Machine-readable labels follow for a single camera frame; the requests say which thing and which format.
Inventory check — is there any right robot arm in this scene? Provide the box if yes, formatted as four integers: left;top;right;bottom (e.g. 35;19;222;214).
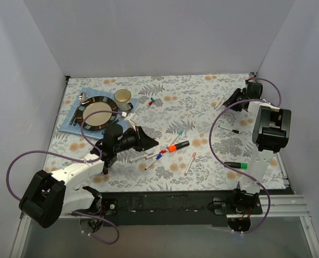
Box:
223;77;292;214

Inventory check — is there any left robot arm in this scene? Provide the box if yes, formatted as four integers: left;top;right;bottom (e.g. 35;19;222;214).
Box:
19;124;159;228

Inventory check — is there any blue capped white pen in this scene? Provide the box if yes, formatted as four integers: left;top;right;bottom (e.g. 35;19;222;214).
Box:
145;153;162;170

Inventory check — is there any teal capped white pen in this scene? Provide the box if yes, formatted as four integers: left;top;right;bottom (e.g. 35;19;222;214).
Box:
169;130;183;146

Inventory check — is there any pink capped white pen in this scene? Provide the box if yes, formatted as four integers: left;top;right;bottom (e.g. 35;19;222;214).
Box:
184;152;196;176

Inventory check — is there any orange capped black highlighter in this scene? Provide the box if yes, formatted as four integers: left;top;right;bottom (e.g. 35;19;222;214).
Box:
168;141;190;152

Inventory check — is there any black rimmed dinner plate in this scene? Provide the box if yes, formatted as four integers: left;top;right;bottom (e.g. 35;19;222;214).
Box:
75;96;118;131

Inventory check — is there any cream enamel mug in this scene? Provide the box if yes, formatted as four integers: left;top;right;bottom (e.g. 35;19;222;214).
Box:
114;89;133;111

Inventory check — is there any steel spoon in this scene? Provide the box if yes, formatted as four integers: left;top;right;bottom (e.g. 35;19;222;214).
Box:
70;91;88;126

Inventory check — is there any green capped black highlighter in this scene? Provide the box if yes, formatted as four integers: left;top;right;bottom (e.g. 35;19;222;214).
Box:
224;162;248;169

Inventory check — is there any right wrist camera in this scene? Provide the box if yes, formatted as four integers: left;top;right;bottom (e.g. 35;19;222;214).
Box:
245;77;256;84

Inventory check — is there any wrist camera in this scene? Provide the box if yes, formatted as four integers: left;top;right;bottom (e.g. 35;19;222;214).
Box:
245;77;256;84
124;113;137;130

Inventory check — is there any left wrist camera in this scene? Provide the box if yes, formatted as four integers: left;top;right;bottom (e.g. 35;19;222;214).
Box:
124;113;137;130

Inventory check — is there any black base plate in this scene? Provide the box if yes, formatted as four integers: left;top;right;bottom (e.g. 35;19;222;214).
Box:
70;192;264;228

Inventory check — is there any aluminium frame rail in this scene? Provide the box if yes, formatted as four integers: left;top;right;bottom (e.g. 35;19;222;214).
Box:
11;192;319;257

